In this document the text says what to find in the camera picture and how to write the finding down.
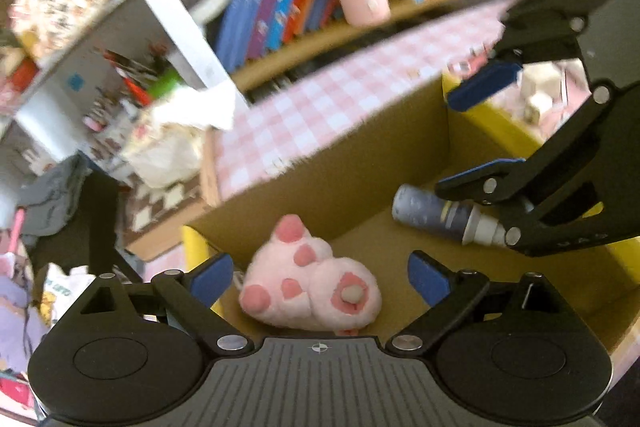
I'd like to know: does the pink stick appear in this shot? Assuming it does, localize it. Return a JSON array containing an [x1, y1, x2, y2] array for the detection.
[[10, 207, 27, 253]]

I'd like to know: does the white bookshelf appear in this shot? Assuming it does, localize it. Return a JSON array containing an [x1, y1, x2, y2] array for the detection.
[[0, 0, 551, 168]]

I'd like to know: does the green bottle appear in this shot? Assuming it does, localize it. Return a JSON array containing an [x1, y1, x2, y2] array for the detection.
[[145, 69, 183, 100]]

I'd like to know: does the cream tissue box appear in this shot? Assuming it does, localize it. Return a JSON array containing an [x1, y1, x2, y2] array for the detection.
[[122, 117, 203, 188]]

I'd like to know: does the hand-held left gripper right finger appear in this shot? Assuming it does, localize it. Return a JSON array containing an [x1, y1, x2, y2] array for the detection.
[[385, 251, 566, 355]]

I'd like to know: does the white printed shirt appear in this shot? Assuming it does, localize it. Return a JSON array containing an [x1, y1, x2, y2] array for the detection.
[[42, 264, 96, 323]]

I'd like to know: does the pink plush toy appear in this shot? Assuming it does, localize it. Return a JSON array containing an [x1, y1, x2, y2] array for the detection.
[[239, 214, 383, 336]]

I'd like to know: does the white tissue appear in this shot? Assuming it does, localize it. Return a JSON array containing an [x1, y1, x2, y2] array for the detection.
[[150, 87, 236, 130]]

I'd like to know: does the yellow cardboard box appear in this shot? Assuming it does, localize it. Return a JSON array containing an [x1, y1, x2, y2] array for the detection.
[[181, 72, 640, 388]]

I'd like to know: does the printed desk mat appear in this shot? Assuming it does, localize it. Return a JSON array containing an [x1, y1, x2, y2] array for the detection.
[[520, 59, 593, 142]]

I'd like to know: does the floral fabric bag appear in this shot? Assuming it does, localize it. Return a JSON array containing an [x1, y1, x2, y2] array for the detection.
[[10, 0, 108, 60]]

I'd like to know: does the purple cloth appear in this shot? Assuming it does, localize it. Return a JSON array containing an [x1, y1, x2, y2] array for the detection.
[[0, 252, 51, 373]]

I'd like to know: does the small white block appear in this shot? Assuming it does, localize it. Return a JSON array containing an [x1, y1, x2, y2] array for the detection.
[[525, 93, 553, 124]]

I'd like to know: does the black chair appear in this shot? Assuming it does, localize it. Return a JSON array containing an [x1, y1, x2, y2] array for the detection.
[[30, 167, 146, 283]]

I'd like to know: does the bunch of pens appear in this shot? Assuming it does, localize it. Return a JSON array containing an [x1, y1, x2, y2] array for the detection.
[[95, 47, 171, 100]]

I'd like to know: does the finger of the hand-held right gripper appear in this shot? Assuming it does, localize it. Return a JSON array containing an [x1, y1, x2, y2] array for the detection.
[[446, 0, 622, 112], [434, 81, 640, 224]]

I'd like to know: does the grey cloth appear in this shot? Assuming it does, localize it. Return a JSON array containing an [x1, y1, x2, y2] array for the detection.
[[20, 154, 91, 248]]

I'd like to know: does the grey spray bottle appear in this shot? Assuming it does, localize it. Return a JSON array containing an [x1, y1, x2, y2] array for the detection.
[[391, 183, 507, 250]]

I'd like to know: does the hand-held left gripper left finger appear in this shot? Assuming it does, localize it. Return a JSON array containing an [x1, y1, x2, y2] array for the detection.
[[80, 252, 256, 356]]

